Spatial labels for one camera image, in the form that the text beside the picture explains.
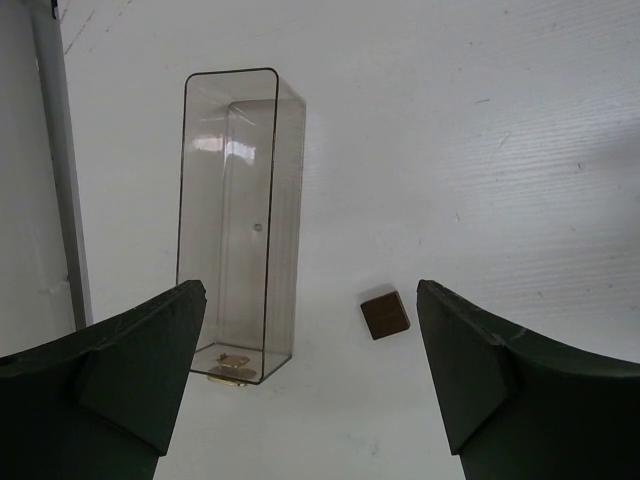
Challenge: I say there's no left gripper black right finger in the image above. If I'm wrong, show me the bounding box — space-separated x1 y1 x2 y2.
417 280 639 479

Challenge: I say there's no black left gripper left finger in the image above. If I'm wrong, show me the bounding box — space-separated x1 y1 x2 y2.
1 280 206 479

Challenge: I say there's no aluminium frame rail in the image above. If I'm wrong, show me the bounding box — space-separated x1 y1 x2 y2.
27 1 93 330

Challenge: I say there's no clear plastic box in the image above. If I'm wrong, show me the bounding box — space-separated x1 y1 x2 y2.
176 67 306 385

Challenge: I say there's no dark brown wood cube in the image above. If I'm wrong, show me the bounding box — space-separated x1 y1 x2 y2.
360 291 411 341

